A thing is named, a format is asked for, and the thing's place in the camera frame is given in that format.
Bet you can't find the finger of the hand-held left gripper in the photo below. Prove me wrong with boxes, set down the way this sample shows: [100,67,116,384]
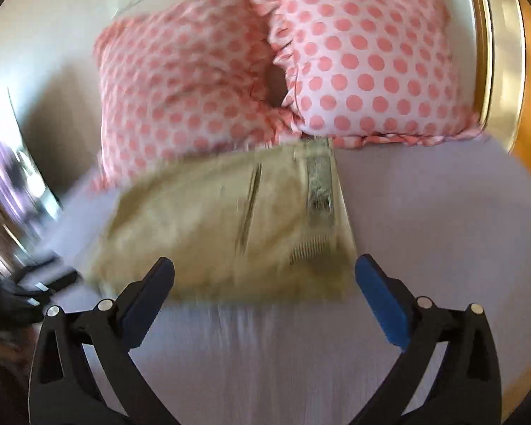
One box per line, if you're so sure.
[0,268,81,315]

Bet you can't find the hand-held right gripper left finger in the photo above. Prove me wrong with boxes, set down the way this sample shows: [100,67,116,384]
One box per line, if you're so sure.
[28,257,176,425]

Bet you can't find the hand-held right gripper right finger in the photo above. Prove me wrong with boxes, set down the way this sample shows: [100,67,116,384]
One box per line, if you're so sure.
[354,254,502,425]

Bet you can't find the beige pants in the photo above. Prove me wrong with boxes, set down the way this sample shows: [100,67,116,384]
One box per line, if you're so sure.
[82,138,357,304]

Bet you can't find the lavender bed sheet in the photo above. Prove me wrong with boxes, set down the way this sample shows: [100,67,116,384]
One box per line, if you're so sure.
[35,135,531,425]

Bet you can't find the pink polka dot pillow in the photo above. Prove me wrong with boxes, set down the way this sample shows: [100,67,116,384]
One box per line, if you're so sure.
[86,0,304,202]
[234,0,485,149]

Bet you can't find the wooden headboard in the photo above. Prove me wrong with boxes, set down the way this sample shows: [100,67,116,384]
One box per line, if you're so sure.
[378,0,531,178]

